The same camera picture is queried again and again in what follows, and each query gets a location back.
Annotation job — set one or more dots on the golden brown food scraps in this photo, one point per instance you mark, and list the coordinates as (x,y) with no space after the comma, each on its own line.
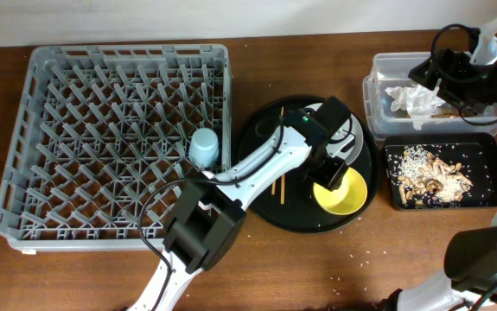
(421,178)

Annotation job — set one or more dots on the light blue plastic cup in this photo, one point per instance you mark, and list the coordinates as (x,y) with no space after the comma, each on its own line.
(204,148)

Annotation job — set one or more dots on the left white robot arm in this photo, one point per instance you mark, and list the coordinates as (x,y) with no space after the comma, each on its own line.
(207,217)

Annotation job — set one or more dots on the white ceramic plate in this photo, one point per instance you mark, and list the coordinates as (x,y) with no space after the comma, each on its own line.
(347,150)

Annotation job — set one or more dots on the clear plastic waste bin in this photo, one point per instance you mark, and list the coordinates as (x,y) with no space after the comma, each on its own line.
(391,70)

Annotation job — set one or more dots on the yellow bowl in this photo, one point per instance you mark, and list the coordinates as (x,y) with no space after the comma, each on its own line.
(348,198)

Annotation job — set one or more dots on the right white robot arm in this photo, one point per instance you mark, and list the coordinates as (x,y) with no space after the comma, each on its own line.
(469,276)

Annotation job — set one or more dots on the grey plastic dishwasher rack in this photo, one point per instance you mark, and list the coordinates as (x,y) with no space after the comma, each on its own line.
(101,137)

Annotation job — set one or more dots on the round black serving tray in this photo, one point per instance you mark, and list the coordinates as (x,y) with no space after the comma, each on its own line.
(300,212)

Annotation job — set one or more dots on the white paper napkin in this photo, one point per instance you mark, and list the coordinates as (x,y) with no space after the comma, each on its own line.
(417,101)

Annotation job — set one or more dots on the black rectangular waste tray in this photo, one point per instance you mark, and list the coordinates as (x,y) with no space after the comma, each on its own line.
(477,152)

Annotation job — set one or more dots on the right wooden chopstick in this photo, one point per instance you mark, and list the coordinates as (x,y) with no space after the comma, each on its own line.
(282,188)

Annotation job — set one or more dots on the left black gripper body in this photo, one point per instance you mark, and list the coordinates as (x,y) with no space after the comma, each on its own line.
(314,160)

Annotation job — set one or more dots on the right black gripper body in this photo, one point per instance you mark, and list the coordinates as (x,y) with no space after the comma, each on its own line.
(472,86)

